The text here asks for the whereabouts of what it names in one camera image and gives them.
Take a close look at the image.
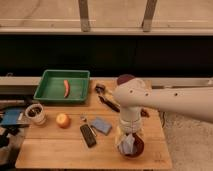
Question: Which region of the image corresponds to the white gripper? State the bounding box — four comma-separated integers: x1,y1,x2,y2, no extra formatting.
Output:
115,119,142,147

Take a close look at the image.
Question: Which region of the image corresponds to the grey-blue towel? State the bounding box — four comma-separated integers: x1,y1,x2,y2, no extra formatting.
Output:
118,134,135,155

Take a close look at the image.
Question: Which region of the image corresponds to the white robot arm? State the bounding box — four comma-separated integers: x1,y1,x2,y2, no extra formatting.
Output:
113,75,213,146

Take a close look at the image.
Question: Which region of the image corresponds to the red bowl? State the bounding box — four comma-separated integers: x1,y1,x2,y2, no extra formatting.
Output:
117,133,144,158

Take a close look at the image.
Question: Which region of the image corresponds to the purple bowl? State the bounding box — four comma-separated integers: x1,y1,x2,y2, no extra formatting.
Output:
117,74,134,85

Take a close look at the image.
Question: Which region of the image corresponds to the brown dried item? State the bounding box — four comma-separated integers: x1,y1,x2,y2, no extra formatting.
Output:
141,109,149,117

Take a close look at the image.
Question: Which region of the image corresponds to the blue sponge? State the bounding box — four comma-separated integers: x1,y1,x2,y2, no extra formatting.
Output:
91,118,112,135

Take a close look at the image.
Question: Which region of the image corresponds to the black remote control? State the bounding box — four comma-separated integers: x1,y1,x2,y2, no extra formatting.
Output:
80,124,96,148

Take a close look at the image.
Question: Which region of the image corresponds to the orange apple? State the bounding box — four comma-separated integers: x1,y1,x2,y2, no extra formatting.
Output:
56,113,71,129

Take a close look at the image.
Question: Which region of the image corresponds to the green plastic tray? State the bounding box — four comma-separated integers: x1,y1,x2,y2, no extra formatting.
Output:
34,70,90,104

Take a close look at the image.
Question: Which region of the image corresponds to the white cup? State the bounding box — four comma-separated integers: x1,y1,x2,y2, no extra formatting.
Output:
25,103,46,125

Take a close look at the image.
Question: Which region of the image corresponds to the blue box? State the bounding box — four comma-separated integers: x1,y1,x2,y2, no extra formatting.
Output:
0,108,23,126

